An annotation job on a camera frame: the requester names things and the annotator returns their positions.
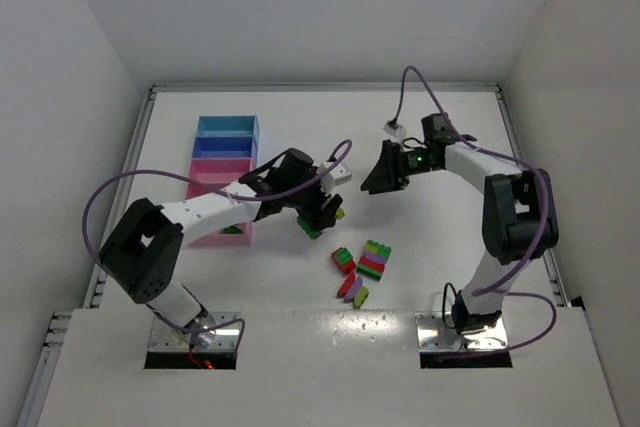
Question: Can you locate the purple half round lego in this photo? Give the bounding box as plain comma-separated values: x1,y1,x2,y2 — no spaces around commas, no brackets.
344,276,363,302

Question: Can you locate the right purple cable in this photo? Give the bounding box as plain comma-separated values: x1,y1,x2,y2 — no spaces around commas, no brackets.
389,65,558,358

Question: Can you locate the green lego in bin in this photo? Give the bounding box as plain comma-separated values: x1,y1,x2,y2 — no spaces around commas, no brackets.
220,225,244,235

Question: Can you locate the lime small lego brick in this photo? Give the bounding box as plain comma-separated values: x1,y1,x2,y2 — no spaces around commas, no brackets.
352,287,369,309

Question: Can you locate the light blue bin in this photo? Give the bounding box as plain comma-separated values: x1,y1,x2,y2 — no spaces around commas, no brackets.
196,115,260,139

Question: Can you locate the green lego brick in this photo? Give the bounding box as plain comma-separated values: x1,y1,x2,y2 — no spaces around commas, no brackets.
296,217,322,240

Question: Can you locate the metal base plate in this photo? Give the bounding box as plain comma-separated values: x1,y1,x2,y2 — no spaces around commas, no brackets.
415,311,509,354
148,312,245,355

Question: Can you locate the dark blue bin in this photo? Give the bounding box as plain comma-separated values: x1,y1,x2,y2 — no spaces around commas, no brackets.
192,136,257,159

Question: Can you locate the red half round lego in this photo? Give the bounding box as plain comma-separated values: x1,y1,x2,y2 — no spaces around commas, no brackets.
337,272,356,298

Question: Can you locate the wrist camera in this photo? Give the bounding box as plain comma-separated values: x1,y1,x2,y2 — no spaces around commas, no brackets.
317,161,352,194
383,121,405,139

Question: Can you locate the red and green lego block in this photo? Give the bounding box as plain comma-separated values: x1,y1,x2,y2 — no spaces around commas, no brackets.
331,247,356,275

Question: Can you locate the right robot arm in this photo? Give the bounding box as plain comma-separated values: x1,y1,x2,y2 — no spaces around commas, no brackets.
360,114,559,334

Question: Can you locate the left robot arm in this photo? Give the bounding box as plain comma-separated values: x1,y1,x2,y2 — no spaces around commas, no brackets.
98,148,351,335

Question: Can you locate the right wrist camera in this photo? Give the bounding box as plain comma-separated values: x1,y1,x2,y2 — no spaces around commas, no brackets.
383,121,405,139

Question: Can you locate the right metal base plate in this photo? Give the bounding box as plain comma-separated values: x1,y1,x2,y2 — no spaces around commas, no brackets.
415,311,509,354

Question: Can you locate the multicolour stacked lego block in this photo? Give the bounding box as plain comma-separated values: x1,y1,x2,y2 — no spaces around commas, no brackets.
356,239,392,281

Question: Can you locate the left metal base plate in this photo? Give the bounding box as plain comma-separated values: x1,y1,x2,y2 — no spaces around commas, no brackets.
148,312,245,355

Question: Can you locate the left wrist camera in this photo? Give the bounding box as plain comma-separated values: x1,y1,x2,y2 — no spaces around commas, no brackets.
317,161,352,194

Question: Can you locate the upper pink bin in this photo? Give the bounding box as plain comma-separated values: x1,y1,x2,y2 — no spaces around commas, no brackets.
188,158,254,189

